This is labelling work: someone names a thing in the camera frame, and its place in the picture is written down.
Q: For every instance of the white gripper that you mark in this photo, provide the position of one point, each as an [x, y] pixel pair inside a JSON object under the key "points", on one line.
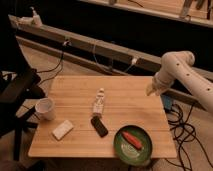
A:
{"points": [[159, 85]]}

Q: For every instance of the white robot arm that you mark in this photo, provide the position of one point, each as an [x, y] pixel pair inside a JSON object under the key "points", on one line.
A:
{"points": [[178, 66]]}

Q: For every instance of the blue box on floor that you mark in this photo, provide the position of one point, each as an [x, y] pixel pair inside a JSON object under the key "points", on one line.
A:
{"points": [[167, 102]]}

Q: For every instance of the white small bottle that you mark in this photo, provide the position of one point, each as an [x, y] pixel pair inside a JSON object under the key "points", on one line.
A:
{"points": [[98, 105]]}

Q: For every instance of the black rectangular remote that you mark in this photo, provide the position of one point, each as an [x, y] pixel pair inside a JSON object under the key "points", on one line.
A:
{"points": [[99, 126]]}

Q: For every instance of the clear plastic fork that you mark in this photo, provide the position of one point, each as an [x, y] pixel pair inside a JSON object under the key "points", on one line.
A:
{"points": [[129, 151]]}

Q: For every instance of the wooden table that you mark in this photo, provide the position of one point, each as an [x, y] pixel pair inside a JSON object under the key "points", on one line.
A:
{"points": [[126, 103]]}

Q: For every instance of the green round plate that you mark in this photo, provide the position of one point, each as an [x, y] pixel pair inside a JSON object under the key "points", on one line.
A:
{"points": [[145, 152]]}

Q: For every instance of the white rectangular sponge block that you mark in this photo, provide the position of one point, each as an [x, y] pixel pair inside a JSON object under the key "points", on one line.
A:
{"points": [[61, 130]]}

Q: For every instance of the white paper cup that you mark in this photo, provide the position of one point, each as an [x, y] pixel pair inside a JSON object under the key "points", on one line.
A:
{"points": [[45, 107]]}

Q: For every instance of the black chair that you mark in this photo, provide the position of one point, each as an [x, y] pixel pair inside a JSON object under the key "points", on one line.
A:
{"points": [[23, 86]]}

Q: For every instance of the white spray bottle on ledge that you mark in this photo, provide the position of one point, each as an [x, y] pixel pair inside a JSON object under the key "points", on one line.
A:
{"points": [[36, 17]]}

